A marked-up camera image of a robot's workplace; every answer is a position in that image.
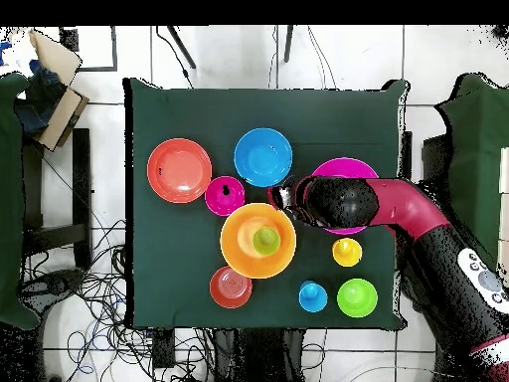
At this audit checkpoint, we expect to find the yellow cup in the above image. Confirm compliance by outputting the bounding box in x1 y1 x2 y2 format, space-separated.
332 237 364 269

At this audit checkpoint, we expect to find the large orange bowl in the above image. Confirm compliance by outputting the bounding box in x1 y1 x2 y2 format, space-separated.
219 202 298 281

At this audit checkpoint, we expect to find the dark blue cloth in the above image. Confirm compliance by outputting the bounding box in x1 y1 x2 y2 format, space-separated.
14 59 67 136

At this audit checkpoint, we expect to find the green cup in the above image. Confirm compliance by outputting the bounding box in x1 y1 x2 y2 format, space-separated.
252 226 282 257

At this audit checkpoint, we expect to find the dark green tablecloth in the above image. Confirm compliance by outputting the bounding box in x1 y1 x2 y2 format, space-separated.
123 77 408 331

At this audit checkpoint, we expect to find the black cabinet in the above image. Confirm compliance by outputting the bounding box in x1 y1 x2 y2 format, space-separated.
421 133 452 188

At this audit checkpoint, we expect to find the small crimson bowl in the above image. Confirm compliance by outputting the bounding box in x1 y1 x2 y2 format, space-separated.
204 175 247 218

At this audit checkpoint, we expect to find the dark green side cloth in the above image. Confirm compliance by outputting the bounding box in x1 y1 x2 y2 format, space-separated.
0 72 41 331
434 72 509 276

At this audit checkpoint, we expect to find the small red-orange bowl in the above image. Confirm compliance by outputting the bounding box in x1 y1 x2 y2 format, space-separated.
209 265 254 310

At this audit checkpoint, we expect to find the blue cup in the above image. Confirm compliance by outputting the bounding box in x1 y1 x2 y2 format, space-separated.
298 280 329 314

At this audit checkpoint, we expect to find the blue bowl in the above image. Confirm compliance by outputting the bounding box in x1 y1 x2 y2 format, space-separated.
233 127 294 188

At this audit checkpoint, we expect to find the large magenta bowl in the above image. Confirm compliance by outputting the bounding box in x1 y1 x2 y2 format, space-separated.
310 156 380 236

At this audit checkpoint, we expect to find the black tripod leg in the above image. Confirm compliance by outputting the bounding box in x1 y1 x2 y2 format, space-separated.
282 25 296 64
166 25 198 70

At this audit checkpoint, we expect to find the cardboard box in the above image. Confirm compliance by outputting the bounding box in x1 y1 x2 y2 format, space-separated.
15 28 90 153

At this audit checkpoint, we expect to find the green bowl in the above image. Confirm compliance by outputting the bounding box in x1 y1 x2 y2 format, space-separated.
336 278 379 318

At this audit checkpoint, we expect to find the wide red-orange bowl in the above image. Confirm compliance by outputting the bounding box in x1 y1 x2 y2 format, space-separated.
146 137 213 205

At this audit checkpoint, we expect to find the black stool frame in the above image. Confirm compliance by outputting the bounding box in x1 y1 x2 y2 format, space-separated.
21 127 93 270

